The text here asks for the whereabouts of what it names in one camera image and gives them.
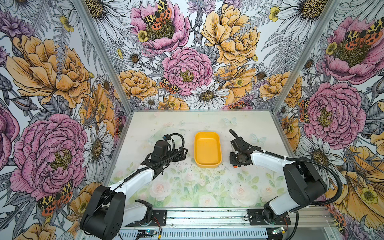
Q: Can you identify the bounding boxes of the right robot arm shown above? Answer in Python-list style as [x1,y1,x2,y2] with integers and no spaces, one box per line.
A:
[230,137,327,224]

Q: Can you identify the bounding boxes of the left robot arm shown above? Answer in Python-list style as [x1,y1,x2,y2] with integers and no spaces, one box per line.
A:
[80,133,188,240]

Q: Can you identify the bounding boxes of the yellow plastic bin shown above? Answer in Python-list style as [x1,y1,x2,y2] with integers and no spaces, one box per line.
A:
[194,132,222,169]

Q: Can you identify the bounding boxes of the left green circuit board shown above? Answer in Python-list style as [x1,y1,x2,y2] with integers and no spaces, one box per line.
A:
[136,229,160,239]

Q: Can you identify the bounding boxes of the green circuit board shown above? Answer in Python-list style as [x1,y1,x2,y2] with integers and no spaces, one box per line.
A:
[271,227,286,235]
[136,229,160,239]

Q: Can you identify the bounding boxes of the right green circuit board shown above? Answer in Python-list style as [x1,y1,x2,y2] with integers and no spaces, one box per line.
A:
[271,227,286,235]

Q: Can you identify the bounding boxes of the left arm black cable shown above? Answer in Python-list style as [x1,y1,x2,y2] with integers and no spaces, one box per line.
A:
[86,132,186,223]

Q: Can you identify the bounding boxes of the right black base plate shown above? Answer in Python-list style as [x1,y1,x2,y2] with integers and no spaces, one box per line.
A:
[243,208,292,226]

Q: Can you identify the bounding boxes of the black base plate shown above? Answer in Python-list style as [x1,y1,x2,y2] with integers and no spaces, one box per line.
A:
[243,208,292,226]
[127,209,168,227]

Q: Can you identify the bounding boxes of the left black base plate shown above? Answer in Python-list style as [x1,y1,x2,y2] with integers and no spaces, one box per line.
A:
[127,209,168,227]

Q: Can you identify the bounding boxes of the white slotted cable duct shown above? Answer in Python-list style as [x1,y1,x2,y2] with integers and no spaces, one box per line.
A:
[115,228,269,240]

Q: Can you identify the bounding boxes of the aluminium mounting rail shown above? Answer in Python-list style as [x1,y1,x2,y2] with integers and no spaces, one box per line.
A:
[120,207,339,232]

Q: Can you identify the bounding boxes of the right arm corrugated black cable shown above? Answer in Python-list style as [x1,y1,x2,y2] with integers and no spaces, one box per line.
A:
[229,128,343,207]

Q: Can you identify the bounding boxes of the left aluminium corner post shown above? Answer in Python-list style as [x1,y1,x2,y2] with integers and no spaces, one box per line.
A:
[74,1,133,117]

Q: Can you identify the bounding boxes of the aluminium corner post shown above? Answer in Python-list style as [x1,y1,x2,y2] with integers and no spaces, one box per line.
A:
[272,0,341,114]
[74,1,133,117]

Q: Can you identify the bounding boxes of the right aluminium corner post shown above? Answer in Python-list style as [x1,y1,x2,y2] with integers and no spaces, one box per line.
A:
[272,0,341,114]

